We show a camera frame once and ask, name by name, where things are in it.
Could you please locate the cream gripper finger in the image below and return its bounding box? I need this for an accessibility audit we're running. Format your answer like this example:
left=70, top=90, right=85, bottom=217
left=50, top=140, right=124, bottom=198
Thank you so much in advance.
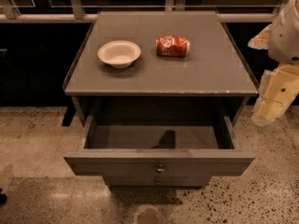
left=248, top=24, right=271, bottom=49
left=251, top=63, right=299, bottom=126

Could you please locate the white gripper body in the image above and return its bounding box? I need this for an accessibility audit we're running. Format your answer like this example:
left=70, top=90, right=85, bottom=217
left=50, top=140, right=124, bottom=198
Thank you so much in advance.
left=268, top=0, right=299, bottom=63

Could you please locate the grey top drawer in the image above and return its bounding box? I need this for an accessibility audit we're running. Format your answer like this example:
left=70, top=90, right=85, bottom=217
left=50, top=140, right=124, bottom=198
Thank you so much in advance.
left=64, top=117, right=254, bottom=179

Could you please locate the grey drawer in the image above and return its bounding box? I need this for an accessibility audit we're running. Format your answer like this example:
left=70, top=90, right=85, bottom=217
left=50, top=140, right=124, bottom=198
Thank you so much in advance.
left=104, top=176, right=210, bottom=187
left=64, top=117, right=254, bottom=179

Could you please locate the grey drawer cabinet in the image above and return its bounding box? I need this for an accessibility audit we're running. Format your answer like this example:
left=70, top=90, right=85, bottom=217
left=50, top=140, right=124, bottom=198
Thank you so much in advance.
left=62, top=10, right=261, bottom=189

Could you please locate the grey bottom drawer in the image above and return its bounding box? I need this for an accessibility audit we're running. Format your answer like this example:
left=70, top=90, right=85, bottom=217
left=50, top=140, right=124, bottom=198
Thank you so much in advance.
left=104, top=176, right=210, bottom=187

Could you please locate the crushed red soda can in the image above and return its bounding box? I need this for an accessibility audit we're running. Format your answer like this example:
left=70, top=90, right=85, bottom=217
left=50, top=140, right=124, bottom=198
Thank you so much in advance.
left=156, top=35, right=190, bottom=57

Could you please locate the white paper bowl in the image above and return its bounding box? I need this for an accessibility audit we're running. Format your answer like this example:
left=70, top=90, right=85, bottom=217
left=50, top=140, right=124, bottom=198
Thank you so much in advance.
left=97, top=40, right=141, bottom=68

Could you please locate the metal window railing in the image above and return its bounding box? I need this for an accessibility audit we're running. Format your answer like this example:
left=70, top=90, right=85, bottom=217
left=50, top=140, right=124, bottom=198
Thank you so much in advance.
left=0, top=0, right=289, bottom=22

